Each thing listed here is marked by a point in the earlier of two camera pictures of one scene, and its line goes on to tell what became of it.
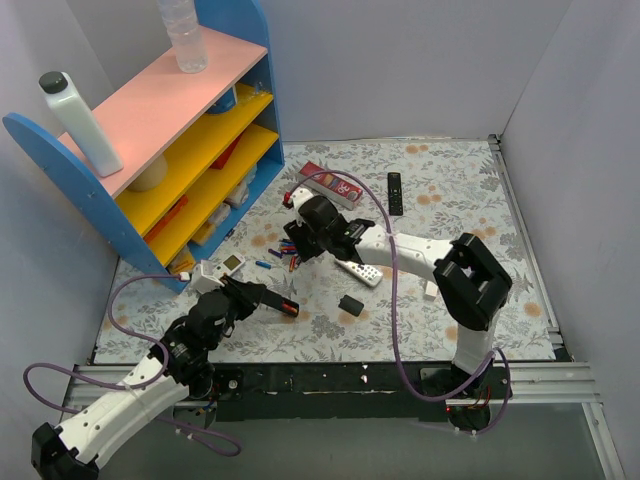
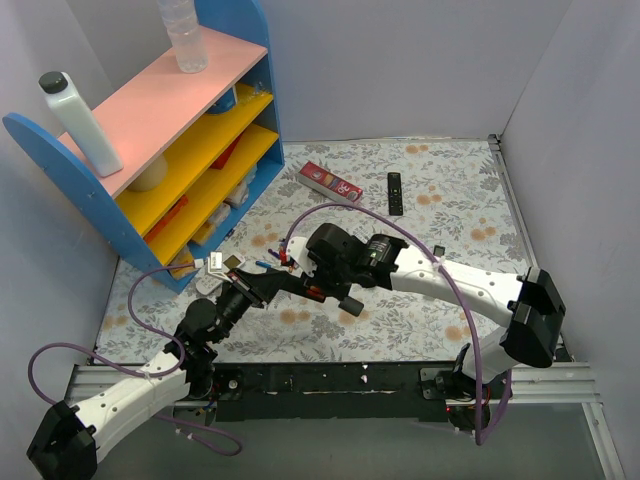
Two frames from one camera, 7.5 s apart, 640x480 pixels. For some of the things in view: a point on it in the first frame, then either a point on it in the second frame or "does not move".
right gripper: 300,240 → 323,279
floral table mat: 386,246 does not move
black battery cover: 351,305 does not move
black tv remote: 395,202 does not move
